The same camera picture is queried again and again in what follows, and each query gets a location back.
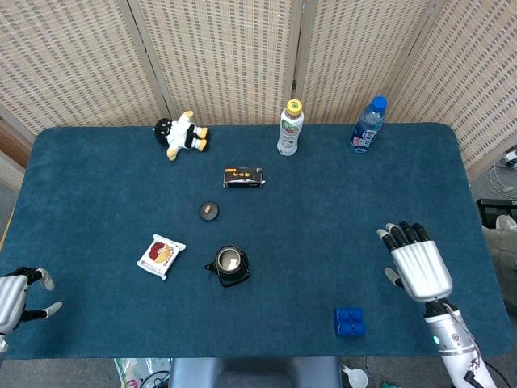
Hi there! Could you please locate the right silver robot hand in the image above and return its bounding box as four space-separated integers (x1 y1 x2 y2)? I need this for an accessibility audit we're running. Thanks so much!
376 221 453 303

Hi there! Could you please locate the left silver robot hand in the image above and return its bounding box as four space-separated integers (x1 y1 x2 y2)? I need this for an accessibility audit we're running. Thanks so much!
0 266 64 336

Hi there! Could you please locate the black cast iron teapot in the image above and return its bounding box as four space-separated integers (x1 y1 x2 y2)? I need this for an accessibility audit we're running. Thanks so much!
204 244 251 289

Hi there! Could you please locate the black lid with orange knob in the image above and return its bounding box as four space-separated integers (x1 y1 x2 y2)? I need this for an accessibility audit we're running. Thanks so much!
197 200 221 221

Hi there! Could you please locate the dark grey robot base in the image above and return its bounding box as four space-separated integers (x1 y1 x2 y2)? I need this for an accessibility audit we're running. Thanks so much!
168 356 343 388

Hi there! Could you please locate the blue building block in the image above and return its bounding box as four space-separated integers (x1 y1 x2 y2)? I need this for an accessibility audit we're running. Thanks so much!
333 306 367 338

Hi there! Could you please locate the black case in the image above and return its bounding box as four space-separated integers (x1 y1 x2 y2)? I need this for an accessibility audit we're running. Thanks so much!
477 197 517 231

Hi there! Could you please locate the blue table mat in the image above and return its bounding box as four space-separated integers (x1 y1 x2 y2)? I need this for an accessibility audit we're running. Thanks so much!
0 122 513 360

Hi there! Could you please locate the white plastic scoop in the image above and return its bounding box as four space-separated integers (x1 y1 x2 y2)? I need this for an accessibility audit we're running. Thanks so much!
341 364 369 388

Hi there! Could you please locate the printed plastic bag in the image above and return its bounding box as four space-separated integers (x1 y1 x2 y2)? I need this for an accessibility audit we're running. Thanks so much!
114 357 173 388

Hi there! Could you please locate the blue capped drink bottle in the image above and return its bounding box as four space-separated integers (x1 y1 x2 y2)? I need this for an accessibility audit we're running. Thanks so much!
349 95 389 154

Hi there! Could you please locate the brown wooden panel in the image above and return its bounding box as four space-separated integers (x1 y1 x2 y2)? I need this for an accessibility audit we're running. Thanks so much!
0 116 36 171

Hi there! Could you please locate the white snack packet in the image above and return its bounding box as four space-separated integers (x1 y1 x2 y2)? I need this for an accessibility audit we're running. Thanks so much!
136 233 187 281

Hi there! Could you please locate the yellow capped drink bottle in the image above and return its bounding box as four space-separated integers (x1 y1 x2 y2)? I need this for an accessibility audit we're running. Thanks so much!
276 98 305 157

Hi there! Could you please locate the black box with gold print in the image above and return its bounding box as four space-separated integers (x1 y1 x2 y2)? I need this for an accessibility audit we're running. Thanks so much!
221 166 267 190

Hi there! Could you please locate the black white yellow plush toy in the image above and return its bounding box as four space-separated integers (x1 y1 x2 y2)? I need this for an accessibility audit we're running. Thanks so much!
152 110 210 162

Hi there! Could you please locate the woven folding screen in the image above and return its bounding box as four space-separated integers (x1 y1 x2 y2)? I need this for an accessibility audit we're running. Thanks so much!
0 0 517 179

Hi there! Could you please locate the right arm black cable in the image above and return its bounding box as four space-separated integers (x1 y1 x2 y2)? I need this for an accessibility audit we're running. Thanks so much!
442 301 488 385

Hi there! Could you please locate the white cable with plug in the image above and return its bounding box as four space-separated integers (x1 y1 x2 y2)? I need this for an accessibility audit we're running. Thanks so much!
488 147 517 199

